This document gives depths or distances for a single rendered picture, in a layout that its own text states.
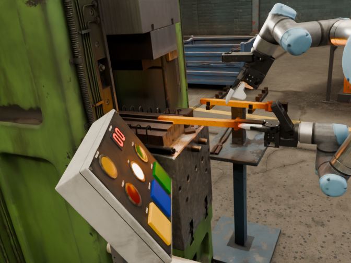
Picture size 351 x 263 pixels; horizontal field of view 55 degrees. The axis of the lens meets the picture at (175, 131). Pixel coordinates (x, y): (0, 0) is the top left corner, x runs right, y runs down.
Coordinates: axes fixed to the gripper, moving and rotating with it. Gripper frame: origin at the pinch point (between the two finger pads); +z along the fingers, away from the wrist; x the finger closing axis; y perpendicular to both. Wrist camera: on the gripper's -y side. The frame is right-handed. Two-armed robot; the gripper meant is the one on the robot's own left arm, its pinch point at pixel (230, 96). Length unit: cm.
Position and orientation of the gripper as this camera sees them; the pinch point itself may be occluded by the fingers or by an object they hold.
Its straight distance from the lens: 126.6
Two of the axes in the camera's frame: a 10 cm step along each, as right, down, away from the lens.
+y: 8.4, 5.2, -1.7
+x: 4.1, -3.9, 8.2
